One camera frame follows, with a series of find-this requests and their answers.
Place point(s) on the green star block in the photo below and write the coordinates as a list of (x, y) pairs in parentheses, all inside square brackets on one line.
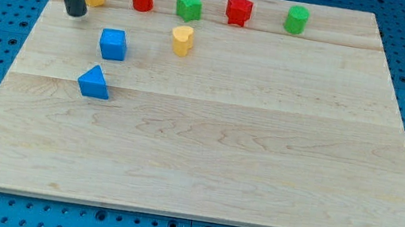
[(189, 10)]

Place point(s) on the yellow heart block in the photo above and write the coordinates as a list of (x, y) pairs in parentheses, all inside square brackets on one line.
[(182, 40)]

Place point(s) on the blue triangle block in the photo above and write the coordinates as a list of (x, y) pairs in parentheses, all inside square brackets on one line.
[(92, 84)]

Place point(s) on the red star block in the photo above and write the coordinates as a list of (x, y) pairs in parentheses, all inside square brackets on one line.
[(239, 11)]

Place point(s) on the blue cube block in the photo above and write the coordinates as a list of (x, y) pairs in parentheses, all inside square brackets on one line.
[(113, 44)]

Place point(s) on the green cylinder block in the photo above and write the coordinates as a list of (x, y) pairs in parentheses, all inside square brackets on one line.
[(296, 19)]

